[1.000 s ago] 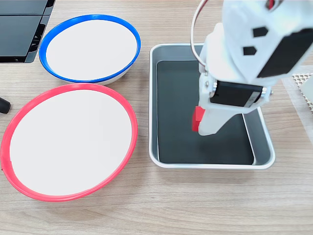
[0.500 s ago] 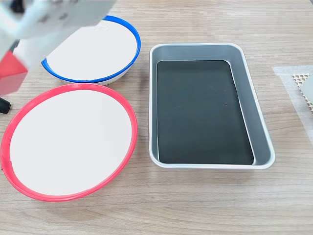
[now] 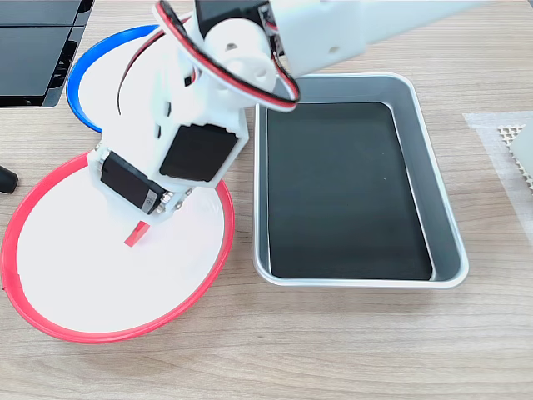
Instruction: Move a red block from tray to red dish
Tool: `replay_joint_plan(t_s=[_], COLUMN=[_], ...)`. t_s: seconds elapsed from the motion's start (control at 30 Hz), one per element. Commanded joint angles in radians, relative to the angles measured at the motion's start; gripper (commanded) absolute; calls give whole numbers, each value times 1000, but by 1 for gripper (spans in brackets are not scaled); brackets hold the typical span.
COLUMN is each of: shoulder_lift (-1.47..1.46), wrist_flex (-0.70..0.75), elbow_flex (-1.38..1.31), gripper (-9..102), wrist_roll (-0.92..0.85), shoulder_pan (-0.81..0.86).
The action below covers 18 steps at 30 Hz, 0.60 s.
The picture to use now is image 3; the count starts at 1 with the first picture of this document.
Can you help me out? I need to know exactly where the red white black servo cable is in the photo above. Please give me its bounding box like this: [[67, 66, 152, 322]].
[[115, 0, 301, 117]]

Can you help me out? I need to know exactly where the white dish red rim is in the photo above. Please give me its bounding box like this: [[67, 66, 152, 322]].
[[0, 150, 237, 345]]

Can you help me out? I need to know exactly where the black tray liner mat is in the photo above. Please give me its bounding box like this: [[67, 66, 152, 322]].
[[266, 102, 433, 281]]

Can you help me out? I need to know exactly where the black rounded object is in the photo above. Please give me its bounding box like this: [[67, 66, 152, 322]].
[[0, 164, 20, 195]]

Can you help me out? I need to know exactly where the white dish blue rim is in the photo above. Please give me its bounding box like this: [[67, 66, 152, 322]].
[[65, 23, 167, 135]]

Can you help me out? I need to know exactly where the translucent plastic sheet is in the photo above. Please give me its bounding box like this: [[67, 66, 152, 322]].
[[461, 111, 533, 247]]

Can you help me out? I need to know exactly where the red cube block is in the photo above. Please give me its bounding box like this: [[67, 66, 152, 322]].
[[123, 221, 152, 250]]

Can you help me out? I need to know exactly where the silver metal tray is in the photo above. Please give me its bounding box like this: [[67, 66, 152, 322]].
[[252, 72, 471, 288]]

